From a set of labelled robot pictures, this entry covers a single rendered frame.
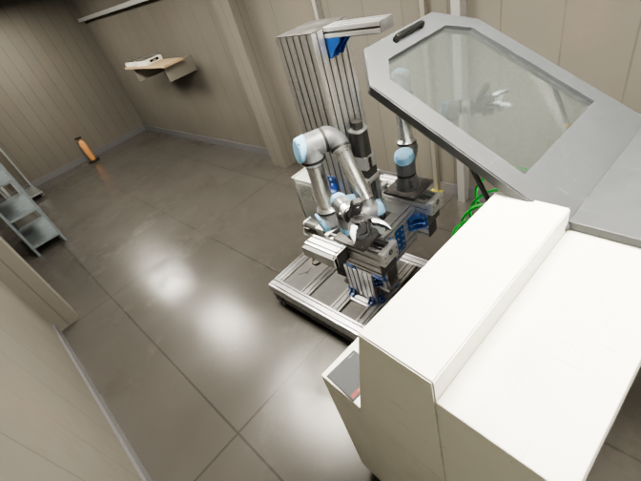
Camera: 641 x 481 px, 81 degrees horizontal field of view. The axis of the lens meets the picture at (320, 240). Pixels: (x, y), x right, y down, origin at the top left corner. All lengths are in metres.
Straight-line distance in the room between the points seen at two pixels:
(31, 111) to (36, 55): 1.03
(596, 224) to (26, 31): 9.32
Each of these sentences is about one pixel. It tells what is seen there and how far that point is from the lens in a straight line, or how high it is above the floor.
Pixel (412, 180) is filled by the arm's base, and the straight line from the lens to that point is 2.33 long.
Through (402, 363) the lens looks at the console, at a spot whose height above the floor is 1.55.
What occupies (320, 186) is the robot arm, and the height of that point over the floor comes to 1.43.
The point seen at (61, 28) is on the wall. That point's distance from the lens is 9.72.
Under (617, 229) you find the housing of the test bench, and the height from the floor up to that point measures 1.50.
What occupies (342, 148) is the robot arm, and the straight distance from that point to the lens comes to 1.74.
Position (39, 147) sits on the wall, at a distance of 9.58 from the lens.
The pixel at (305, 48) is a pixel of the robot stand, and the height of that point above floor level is 1.97.
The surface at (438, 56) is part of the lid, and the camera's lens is 1.74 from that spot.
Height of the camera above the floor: 2.33
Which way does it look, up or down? 37 degrees down
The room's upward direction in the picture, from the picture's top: 19 degrees counter-clockwise
